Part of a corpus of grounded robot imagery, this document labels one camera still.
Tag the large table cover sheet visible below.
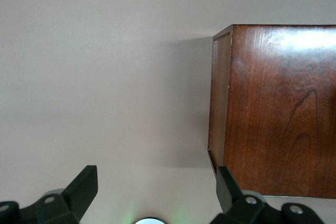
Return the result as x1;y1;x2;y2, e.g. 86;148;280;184
0;0;336;224

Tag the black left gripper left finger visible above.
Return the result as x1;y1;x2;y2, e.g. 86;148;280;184
0;165;98;224

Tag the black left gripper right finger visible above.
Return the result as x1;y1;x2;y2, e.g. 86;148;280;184
211;165;325;224

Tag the dark wooden drawer cabinet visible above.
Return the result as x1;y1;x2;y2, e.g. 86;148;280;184
208;24;336;199

